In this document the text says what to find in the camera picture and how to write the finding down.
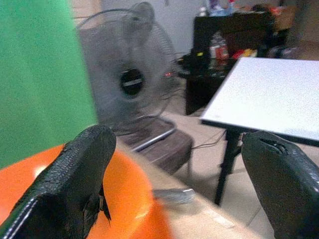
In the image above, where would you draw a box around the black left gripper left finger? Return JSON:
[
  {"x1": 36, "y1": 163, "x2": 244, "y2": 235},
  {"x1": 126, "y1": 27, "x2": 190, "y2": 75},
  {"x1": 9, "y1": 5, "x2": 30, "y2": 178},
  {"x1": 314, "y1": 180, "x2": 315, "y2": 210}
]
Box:
[{"x1": 0, "y1": 124, "x2": 117, "y2": 239}]

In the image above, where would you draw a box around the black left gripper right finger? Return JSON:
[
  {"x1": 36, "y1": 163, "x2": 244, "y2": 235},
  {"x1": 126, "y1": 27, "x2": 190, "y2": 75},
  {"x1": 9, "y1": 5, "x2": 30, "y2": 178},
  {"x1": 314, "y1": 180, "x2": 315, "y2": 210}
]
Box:
[{"x1": 241, "y1": 130, "x2": 319, "y2": 239}]

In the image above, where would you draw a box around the orange plastic plate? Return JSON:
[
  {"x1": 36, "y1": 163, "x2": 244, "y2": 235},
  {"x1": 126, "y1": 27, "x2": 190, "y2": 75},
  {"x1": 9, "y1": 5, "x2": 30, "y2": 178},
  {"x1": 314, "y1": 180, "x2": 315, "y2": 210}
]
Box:
[{"x1": 0, "y1": 144, "x2": 172, "y2": 239}]

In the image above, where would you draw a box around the white folding table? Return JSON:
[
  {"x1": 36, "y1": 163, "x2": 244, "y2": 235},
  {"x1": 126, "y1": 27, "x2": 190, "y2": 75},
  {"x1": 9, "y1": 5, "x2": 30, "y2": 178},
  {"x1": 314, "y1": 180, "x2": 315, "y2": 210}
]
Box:
[{"x1": 200, "y1": 57, "x2": 319, "y2": 206}]

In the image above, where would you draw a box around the green cloth backdrop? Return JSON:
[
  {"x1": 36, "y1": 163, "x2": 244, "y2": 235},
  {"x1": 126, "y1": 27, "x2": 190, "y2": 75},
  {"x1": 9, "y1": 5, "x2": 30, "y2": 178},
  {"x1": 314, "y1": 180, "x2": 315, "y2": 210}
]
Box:
[{"x1": 0, "y1": 0, "x2": 98, "y2": 170}]

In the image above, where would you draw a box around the silver metal fork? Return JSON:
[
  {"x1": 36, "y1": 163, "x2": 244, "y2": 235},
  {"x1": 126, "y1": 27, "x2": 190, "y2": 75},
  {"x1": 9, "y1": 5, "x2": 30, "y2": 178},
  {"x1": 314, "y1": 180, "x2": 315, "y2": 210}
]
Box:
[{"x1": 152, "y1": 188, "x2": 195, "y2": 205}]

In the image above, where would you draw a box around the grey standing fan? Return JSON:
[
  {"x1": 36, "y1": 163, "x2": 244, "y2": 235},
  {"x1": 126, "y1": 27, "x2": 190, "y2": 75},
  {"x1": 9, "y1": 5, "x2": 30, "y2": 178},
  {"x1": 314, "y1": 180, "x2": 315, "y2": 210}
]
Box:
[{"x1": 76, "y1": 1, "x2": 194, "y2": 175}]

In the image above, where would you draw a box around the black shelf unit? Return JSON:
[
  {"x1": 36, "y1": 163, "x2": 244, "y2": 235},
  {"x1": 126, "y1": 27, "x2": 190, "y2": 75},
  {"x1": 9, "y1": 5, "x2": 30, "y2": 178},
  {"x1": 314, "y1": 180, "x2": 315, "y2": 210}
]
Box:
[{"x1": 184, "y1": 9, "x2": 291, "y2": 116}]

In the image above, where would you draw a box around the black floor cable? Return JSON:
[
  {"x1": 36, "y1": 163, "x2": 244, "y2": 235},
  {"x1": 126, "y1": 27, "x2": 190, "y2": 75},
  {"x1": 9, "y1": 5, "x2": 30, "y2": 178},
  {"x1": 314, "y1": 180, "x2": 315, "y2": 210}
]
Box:
[{"x1": 191, "y1": 129, "x2": 227, "y2": 150}]

